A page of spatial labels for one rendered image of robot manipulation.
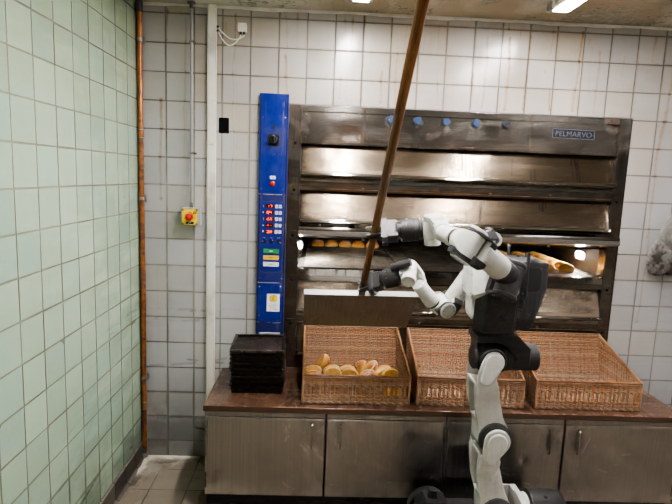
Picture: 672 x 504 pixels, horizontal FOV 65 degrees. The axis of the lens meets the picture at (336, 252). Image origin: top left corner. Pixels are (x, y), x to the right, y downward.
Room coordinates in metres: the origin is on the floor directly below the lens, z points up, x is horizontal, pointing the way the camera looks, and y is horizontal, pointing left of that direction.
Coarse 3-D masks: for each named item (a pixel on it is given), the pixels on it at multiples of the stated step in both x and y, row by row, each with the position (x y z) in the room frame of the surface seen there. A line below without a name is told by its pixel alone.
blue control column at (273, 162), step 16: (272, 96) 2.99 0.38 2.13; (288, 96) 3.00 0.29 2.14; (272, 112) 2.99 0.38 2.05; (288, 112) 3.00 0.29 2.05; (272, 128) 2.99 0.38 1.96; (288, 128) 3.00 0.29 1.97; (272, 160) 3.00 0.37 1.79; (272, 192) 3.00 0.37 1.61; (272, 272) 3.00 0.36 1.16; (256, 288) 3.00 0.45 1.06; (272, 288) 3.00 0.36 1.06; (256, 304) 2.99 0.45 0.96; (256, 320) 2.99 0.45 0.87; (272, 320) 3.00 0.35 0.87
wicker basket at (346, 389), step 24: (312, 336) 2.98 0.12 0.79; (336, 336) 2.98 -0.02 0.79; (360, 336) 3.00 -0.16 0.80; (312, 360) 2.94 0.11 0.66; (336, 360) 2.95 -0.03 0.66; (384, 360) 2.97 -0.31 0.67; (312, 384) 2.53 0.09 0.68; (336, 384) 2.54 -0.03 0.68; (360, 384) 2.55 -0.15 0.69; (384, 384) 2.56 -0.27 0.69; (408, 384) 2.56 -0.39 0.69
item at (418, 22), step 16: (416, 16) 1.35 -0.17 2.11; (416, 32) 1.38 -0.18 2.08; (416, 48) 1.42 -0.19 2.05; (400, 96) 1.55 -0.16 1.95; (400, 112) 1.59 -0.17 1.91; (400, 128) 1.64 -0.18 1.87; (384, 176) 1.81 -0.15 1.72; (384, 192) 1.87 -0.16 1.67; (368, 256) 2.21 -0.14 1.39; (368, 272) 2.32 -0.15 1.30
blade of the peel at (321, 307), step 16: (304, 304) 2.54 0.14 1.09; (320, 304) 2.55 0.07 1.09; (336, 304) 2.55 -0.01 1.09; (352, 304) 2.55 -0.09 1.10; (368, 304) 2.55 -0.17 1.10; (384, 304) 2.55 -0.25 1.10; (400, 304) 2.55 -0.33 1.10; (304, 320) 2.69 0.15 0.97; (320, 320) 2.69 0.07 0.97; (336, 320) 2.69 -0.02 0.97; (352, 320) 2.69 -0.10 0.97; (368, 320) 2.69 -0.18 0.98; (384, 320) 2.69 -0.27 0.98; (400, 320) 2.69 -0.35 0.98
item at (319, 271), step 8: (304, 272) 3.03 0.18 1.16; (312, 272) 3.03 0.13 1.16; (320, 272) 3.03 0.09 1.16; (328, 272) 3.04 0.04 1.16; (336, 272) 3.04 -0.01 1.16; (344, 272) 3.04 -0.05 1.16; (352, 272) 3.04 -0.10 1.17; (360, 272) 3.04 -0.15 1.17; (424, 272) 3.06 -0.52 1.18; (432, 272) 3.06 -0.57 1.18; (440, 272) 3.07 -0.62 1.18; (448, 272) 3.08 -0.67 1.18; (456, 272) 3.10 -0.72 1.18; (552, 280) 3.08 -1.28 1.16; (560, 280) 3.08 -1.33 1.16; (568, 280) 3.08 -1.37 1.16; (576, 280) 3.08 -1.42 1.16; (584, 280) 3.09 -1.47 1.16; (592, 280) 3.09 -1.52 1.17; (600, 280) 3.09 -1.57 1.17
